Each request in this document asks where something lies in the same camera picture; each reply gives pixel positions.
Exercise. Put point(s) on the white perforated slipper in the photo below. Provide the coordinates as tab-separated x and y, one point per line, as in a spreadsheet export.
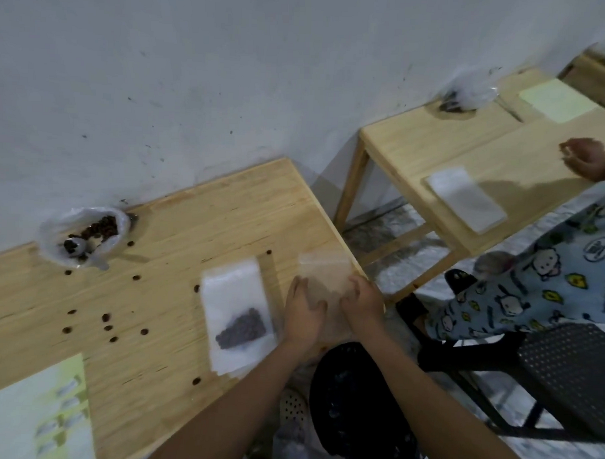
294	407

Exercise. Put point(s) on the light wooden side table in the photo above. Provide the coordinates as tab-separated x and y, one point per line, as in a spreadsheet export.
434	142

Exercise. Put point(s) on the cluttered wooden table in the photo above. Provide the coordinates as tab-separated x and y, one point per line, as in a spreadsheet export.
590	81

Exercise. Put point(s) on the person's right hand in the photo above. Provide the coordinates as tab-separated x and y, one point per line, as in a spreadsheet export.
366	308

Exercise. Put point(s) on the thin metal spoon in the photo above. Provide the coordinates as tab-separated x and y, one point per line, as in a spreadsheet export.
512	112

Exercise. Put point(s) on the large clear plastic bag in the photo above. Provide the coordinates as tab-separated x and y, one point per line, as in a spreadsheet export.
50	233

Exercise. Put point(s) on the person's left forearm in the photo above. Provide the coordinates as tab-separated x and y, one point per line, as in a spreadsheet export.
236	413

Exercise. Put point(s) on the black trash bin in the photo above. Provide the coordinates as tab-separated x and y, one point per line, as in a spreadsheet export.
360	412

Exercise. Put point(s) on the pale yellow label sheet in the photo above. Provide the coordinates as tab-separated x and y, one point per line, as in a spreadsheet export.
557	99
19	410

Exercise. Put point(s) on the black plastic stool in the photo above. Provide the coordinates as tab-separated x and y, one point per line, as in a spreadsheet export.
570	370

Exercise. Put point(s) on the small black floor object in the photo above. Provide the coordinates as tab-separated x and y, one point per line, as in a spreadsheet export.
459	279

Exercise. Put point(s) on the person's left hand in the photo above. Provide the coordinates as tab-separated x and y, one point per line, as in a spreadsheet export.
302	321

